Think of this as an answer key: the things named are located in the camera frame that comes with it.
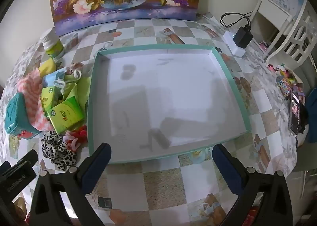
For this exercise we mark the small green tissue packet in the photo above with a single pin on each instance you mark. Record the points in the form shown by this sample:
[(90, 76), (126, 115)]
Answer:
[(49, 96)]

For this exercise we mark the blue face mask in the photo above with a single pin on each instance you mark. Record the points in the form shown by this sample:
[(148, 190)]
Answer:
[(53, 77)]

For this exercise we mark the checkered tablecloth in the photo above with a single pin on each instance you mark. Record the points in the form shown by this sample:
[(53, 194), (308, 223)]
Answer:
[(163, 186)]

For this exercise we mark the pink white scrunchie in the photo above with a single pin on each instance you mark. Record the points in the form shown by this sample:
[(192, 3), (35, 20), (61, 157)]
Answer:
[(70, 143)]

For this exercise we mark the stack of tape rolls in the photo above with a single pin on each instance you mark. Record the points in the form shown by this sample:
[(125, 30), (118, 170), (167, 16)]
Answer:
[(283, 86)]

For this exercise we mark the large green tissue packet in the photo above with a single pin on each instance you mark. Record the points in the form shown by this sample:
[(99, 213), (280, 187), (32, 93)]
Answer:
[(64, 114)]

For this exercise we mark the red scrunchie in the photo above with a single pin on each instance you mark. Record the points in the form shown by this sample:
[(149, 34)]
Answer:
[(80, 133)]

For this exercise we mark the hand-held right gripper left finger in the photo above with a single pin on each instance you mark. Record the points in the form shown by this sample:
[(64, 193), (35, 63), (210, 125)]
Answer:
[(95, 166)]

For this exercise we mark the yellow sponge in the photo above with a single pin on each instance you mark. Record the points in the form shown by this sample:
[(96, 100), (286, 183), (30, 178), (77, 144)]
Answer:
[(48, 68)]

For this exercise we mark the dark blue cloth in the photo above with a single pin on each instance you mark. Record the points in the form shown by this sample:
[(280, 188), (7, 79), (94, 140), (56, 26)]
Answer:
[(312, 119)]

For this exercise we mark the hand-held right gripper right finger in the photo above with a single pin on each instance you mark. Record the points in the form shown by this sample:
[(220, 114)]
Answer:
[(226, 169)]

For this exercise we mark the white chair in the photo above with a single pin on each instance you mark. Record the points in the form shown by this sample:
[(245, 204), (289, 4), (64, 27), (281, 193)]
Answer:
[(297, 42)]

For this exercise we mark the black printed box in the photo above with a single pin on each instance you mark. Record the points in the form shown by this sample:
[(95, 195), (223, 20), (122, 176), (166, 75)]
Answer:
[(297, 114)]

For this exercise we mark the white power strip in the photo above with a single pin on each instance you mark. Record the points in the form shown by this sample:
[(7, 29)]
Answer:
[(236, 49)]

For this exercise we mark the black charger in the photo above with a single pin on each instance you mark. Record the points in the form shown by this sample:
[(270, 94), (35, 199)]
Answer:
[(242, 37)]

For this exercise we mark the pile of colourful toys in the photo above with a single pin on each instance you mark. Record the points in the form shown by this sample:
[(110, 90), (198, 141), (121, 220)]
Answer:
[(289, 73)]

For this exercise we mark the pink white knitted cloth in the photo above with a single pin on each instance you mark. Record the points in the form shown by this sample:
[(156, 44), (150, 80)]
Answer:
[(32, 97)]

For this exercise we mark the transparent glass tray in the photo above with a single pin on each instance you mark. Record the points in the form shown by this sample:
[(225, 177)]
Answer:
[(173, 92)]

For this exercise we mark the white lidded jar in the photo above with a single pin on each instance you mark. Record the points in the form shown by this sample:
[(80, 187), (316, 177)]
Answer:
[(55, 49)]

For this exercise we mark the teal plastic box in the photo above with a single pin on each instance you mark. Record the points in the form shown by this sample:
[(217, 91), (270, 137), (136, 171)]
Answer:
[(17, 117)]

